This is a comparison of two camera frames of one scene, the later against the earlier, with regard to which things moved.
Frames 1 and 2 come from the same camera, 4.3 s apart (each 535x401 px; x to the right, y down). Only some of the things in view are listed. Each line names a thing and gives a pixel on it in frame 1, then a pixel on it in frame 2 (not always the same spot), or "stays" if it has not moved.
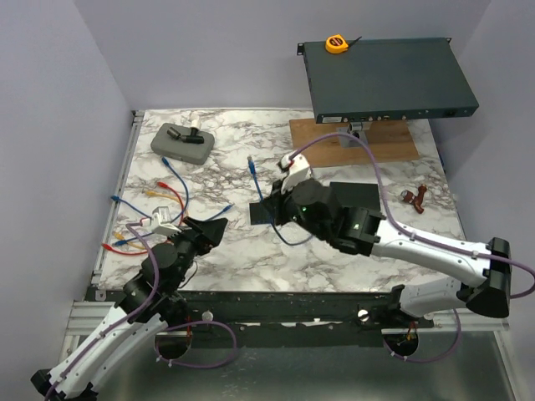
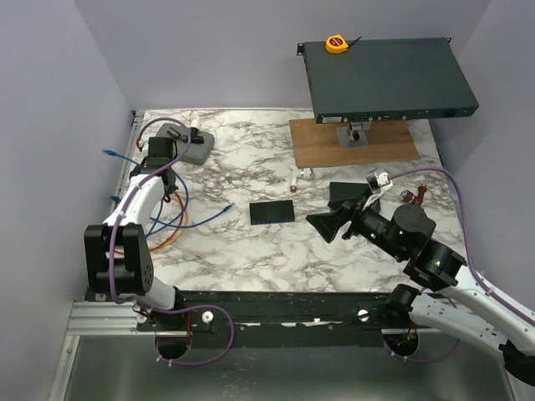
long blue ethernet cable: (253, 167) -> (113, 153)
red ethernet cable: (160, 185) stays
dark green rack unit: (385, 80) stays
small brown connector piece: (415, 200) stays
